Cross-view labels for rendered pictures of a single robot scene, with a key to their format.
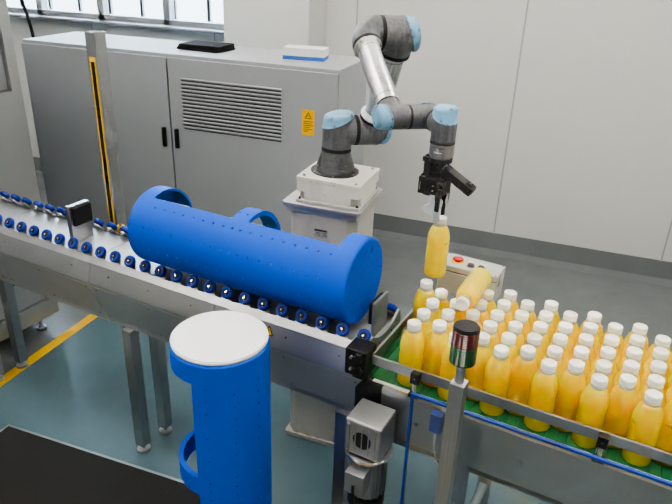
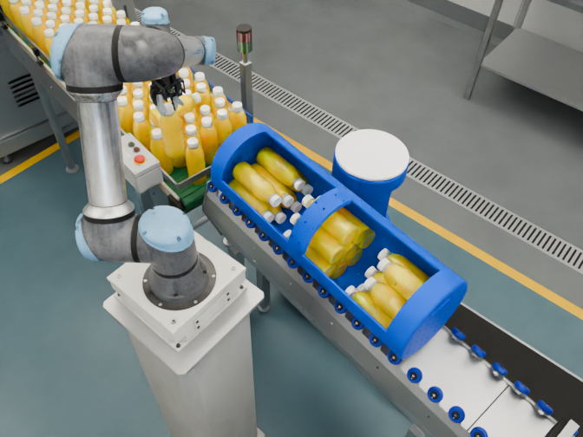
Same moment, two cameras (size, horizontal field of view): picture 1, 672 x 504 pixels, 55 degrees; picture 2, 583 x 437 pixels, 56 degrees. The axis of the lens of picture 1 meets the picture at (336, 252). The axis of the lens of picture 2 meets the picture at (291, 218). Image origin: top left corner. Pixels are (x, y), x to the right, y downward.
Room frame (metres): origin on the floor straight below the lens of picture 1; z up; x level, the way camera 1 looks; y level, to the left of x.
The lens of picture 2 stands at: (3.12, 0.54, 2.45)
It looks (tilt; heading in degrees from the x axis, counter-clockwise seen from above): 50 degrees down; 199
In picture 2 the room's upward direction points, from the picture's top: 2 degrees clockwise
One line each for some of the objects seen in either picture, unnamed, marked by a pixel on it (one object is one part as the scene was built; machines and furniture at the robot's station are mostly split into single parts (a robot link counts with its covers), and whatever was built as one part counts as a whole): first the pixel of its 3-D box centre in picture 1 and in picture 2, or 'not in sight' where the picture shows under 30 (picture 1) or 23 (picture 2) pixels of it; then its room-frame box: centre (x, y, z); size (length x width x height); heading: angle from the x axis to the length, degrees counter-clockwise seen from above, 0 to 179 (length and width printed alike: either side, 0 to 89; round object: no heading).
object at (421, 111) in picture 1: (425, 116); not in sight; (1.99, -0.26, 1.58); 0.11 x 0.11 x 0.08; 17
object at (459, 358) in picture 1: (463, 352); (245, 44); (1.30, -0.31, 1.18); 0.06 x 0.06 x 0.05
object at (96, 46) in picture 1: (117, 222); not in sight; (2.79, 1.02, 0.85); 0.06 x 0.06 x 1.70; 62
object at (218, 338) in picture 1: (219, 336); (371, 153); (1.57, 0.32, 1.03); 0.28 x 0.28 x 0.01
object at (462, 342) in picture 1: (465, 336); (244, 34); (1.30, -0.31, 1.23); 0.06 x 0.06 x 0.04
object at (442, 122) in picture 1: (444, 124); (156, 29); (1.90, -0.31, 1.58); 0.09 x 0.08 x 0.11; 17
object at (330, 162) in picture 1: (335, 158); (176, 268); (2.46, 0.01, 1.30); 0.15 x 0.15 x 0.10
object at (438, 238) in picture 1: (437, 248); (172, 132); (1.90, -0.32, 1.18); 0.07 x 0.07 x 0.19
